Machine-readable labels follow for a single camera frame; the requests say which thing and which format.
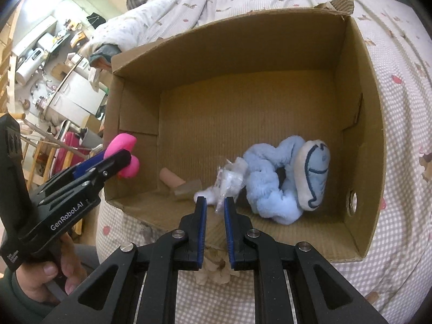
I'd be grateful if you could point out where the pink plush toy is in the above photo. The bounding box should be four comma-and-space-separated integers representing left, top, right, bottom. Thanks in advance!
103, 133, 140, 178

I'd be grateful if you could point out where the light blue plush toy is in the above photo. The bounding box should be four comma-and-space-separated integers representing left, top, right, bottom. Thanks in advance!
243, 135, 331, 225

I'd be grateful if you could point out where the white knotted cloth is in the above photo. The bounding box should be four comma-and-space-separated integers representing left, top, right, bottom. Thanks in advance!
193, 157, 248, 214

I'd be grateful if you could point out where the person's left hand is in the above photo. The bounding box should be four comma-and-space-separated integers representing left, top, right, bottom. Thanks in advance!
15, 233, 87, 303

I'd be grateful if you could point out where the yellow wooden chair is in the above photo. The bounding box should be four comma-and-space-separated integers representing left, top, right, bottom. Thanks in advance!
21, 137, 83, 192

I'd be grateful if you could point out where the white kitchen cabinet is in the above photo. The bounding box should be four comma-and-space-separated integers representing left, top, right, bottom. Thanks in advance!
43, 58, 108, 126

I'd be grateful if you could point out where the brown cardboard tube piece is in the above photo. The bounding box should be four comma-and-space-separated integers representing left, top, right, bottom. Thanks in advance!
172, 179, 202, 200

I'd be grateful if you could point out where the dog print bed cover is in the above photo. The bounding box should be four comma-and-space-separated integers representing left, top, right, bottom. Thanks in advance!
96, 0, 432, 324

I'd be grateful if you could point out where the white kitchen appliance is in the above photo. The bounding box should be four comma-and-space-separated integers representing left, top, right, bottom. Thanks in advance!
15, 48, 48, 86

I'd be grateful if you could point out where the white folded duvet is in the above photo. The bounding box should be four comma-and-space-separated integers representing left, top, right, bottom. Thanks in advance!
80, 0, 176, 58

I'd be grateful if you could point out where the hanging dark garment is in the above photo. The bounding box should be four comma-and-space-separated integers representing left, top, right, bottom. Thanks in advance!
86, 12, 106, 29

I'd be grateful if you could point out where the open cardboard box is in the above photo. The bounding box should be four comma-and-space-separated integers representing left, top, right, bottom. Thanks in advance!
104, 8, 386, 262

